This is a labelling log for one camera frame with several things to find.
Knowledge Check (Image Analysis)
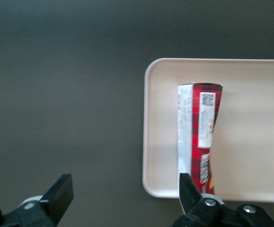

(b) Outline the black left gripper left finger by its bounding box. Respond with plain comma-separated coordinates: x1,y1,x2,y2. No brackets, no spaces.
38,174,74,224

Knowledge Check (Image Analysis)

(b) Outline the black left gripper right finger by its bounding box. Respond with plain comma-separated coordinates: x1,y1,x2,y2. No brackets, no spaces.
179,173,225,215

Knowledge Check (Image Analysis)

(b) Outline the red tartan cookie box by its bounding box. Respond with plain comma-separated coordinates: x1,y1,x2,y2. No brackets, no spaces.
177,82,223,197

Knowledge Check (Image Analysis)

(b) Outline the cream rectangular plastic tray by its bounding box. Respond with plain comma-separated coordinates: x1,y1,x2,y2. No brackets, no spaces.
142,58,274,203

